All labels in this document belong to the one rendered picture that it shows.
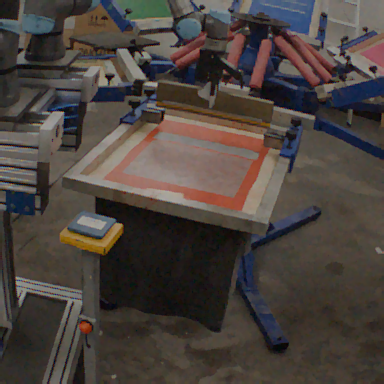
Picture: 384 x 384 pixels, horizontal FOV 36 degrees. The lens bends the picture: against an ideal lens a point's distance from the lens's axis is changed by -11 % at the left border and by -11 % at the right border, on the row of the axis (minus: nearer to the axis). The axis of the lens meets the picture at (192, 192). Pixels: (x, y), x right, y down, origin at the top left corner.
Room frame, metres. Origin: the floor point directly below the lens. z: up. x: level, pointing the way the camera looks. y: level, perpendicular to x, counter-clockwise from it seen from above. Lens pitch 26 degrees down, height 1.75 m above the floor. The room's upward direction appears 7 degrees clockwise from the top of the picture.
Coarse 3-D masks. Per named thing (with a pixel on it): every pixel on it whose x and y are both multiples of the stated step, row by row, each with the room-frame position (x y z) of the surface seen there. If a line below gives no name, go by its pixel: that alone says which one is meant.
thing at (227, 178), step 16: (240, 144) 2.09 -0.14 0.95; (256, 144) 2.12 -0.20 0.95; (208, 160) 1.91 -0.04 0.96; (224, 160) 1.93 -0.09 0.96; (240, 160) 1.95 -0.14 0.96; (256, 160) 1.97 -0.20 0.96; (192, 176) 1.78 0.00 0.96; (208, 176) 1.79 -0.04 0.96; (224, 176) 1.81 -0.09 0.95; (240, 176) 1.82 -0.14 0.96; (256, 176) 1.84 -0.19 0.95; (176, 192) 1.65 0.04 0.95; (192, 192) 1.67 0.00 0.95; (208, 192) 1.68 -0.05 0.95; (224, 192) 1.69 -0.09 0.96; (240, 192) 1.71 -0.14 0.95; (240, 208) 1.61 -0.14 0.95
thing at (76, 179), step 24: (216, 120) 2.27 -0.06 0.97; (72, 168) 1.65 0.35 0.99; (288, 168) 1.93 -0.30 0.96; (96, 192) 1.57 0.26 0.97; (120, 192) 1.55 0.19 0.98; (144, 192) 1.56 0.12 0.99; (192, 216) 1.51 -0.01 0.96; (216, 216) 1.50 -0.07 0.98; (240, 216) 1.49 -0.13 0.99; (264, 216) 1.51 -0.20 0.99
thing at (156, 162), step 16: (160, 128) 2.15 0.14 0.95; (176, 128) 2.17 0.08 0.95; (192, 128) 2.19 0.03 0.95; (208, 128) 2.21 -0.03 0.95; (144, 144) 1.98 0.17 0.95; (160, 144) 2.00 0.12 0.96; (176, 144) 2.01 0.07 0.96; (128, 160) 1.83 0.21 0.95; (144, 160) 1.85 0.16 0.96; (160, 160) 1.86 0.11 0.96; (176, 160) 1.88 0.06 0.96; (192, 160) 1.90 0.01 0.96; (112, 176) 1.70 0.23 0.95; (128, 176) 1.72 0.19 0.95; (144, 176) 1.73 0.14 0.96; (160, 176) 1.75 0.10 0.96; (176, 176) 1.76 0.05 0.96
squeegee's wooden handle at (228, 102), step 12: (168, 84) 2.11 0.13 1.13; (180, 84) 2.11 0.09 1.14; (156, 96) 2.12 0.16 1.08; (168, 96) 2.11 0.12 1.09; (180, 96) 2.10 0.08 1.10; (192, 96) 2.09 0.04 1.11; (216, 96) 2.08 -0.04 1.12; (228, 96) 2.07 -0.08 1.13; (240, 96) 2.06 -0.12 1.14; (216, 108) 2.07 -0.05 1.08; (228, 108) 2.07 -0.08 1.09; (240, 108) 2.06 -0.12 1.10; (252, 108) 2.05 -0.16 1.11; (264, 108) 2.04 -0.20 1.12; (264, 120) 2.04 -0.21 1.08
